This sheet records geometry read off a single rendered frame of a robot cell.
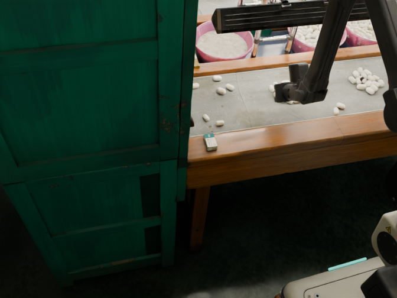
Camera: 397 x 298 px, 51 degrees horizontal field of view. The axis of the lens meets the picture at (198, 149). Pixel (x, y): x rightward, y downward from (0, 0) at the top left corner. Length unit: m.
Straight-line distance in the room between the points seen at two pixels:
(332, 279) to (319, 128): 0.62
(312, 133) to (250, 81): 0.34
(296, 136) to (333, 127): 0.15
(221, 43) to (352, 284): 1.14
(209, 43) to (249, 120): 0.47
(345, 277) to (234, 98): 0.85
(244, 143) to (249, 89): 0.30
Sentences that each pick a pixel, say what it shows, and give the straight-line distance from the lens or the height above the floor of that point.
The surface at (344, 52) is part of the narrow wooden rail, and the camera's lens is 1.95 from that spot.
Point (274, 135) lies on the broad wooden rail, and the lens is 1.51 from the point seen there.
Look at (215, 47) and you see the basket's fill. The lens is 1.88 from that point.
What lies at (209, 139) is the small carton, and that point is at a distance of 1.43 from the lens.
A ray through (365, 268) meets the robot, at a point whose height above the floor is 0.28.
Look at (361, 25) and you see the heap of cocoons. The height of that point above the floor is 0.74.
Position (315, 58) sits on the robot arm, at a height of 1.11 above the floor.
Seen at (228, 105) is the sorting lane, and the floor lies 0.74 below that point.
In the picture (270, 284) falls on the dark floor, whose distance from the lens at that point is 2.06.
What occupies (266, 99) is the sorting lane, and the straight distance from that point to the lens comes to 1.66.
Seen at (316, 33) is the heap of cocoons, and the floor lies 0.74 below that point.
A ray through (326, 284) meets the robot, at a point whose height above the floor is 0.28.
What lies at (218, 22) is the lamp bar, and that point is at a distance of 1.41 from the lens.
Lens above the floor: 1.89
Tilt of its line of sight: 52 degrees down
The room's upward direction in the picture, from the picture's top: 6 degrees clockwise
